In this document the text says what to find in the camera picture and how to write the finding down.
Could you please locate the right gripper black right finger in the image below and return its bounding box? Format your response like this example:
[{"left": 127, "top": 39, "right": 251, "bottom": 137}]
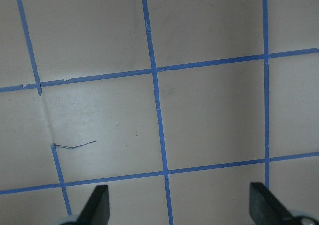
[{"left": 249, "top": 182, "right": 299, "bottom": 225}]

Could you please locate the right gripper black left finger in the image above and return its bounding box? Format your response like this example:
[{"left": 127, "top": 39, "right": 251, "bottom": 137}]
[{"left": 75, "top": 185, "right": 110, "bottom": 225}]

